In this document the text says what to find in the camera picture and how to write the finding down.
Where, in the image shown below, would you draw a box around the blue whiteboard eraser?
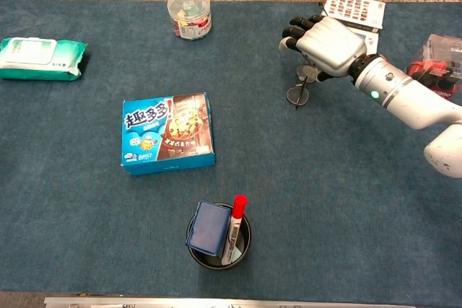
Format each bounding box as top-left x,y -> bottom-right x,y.
185,200 -> 232,258

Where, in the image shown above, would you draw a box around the yellow palace picture book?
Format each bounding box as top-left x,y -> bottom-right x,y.
355,28 -> 380,55

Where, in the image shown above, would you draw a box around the aluminium rail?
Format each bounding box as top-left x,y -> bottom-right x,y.
43,296 -> 416,308

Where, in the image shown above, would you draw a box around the green wet wipes pack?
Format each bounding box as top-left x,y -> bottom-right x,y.
0,36 -> 88,82

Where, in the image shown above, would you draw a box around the black round pen cup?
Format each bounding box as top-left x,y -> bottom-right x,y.
186,202 -> 253,271

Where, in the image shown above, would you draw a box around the blue cookie box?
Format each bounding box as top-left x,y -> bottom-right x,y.
121,92 -> 216,177

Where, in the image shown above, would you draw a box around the white box with photo grid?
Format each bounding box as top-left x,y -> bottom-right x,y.
322,0 -> 386,33

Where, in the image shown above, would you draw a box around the red cap marker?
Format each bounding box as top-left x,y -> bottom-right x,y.
220,194 -> 249,266

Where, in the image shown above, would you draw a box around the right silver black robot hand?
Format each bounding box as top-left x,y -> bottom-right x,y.
279,14 -> 368,82

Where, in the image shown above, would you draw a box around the clear jar with white lid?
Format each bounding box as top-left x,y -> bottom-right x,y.
166,0 -> 213,40

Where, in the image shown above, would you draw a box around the black-framed eyeglasses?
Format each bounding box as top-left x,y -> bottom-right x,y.
285,63 -> 321,110

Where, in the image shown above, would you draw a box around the red black packaged box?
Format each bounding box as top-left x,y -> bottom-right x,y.
406,33 -> 462,99

